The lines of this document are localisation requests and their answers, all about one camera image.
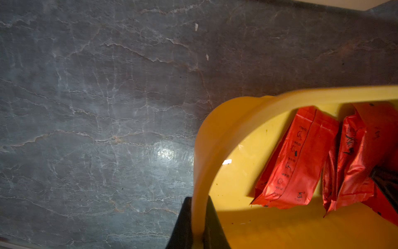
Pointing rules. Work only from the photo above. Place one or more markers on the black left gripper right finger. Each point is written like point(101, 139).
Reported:
point(213, 236)

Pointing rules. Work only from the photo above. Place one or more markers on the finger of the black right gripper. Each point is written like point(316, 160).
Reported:
point(387, 182)

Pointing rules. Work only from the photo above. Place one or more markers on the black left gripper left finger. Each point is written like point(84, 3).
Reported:
point(181, 237)

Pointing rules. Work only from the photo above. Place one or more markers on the yellow plastic storage tray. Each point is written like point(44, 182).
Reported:
point(231, 149)

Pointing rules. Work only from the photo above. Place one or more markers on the beige desk file organizer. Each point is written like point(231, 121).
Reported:
point(361, 5)

